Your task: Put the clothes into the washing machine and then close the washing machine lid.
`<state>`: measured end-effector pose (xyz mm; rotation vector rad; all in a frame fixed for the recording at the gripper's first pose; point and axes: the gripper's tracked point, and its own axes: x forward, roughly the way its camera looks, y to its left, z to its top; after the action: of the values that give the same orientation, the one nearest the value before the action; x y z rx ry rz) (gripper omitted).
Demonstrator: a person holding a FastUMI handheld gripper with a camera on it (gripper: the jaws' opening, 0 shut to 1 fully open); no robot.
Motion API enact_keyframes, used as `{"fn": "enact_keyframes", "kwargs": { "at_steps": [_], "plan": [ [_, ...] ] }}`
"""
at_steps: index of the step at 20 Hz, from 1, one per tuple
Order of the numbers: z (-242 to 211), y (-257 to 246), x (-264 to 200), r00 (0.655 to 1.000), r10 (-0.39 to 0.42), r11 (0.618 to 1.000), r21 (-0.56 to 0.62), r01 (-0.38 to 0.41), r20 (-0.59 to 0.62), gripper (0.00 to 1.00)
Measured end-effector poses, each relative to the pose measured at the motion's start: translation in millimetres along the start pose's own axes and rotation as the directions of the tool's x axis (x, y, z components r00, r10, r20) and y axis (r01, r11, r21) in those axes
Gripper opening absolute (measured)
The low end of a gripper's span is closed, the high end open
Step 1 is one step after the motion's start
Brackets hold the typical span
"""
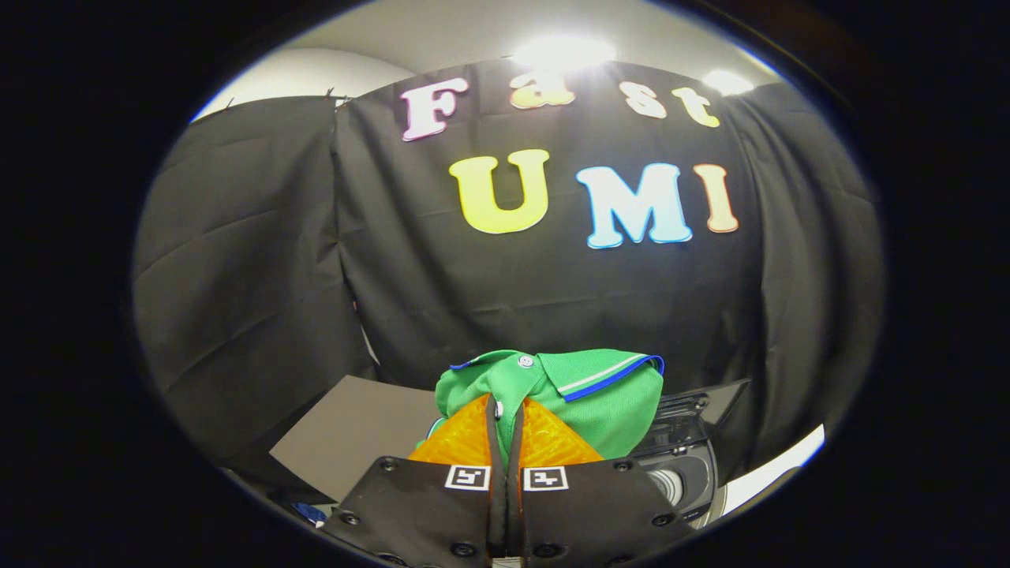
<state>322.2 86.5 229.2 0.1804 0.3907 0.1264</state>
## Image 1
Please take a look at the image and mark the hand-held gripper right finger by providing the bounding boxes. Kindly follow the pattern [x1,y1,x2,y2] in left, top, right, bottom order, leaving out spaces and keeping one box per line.
[505,397,697,568]

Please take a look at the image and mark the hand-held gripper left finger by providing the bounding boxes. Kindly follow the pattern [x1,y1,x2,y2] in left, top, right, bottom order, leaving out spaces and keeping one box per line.
[320,394,506,568]

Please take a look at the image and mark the green polo shirt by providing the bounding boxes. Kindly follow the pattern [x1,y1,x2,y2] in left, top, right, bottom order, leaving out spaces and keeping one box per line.
[418,349,665,468]

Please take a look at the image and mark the grey cabinet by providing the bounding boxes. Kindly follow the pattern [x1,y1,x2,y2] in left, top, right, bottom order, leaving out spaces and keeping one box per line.
[270,375,443,503]

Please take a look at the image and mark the white board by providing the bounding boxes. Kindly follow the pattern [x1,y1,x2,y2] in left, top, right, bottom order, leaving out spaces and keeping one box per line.
[722,424,826,515]

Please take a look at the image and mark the black backdrop cloth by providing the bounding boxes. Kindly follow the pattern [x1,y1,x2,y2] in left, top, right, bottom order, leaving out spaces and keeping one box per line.
[133,59,885,478]

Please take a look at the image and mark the ceiling light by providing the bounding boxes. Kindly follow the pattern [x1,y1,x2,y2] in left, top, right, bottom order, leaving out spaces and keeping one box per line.
[513,35,618,73]
[702,69,756,96]

